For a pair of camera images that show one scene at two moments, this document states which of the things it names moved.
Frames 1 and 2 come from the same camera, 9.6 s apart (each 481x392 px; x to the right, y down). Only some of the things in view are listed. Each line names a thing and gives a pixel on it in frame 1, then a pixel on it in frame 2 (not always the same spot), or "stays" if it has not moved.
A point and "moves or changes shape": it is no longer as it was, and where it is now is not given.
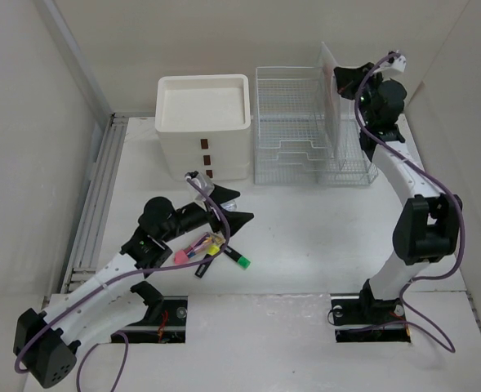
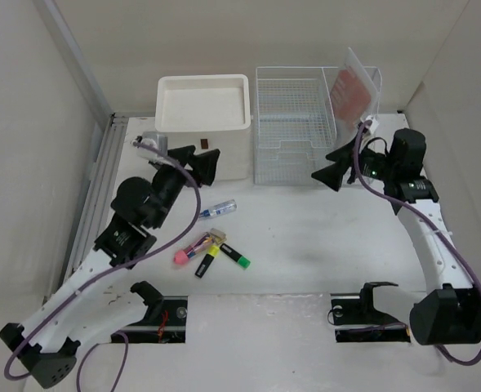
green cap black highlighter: (241, 260) stays
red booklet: (328, 109) moves or changes shape
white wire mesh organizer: (291, 138) stays
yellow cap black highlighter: (211, 251) stays
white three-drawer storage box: (203, 121) stays
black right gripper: (348, 78) → (332, 175)
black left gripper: (236, 218) → (203, 165)
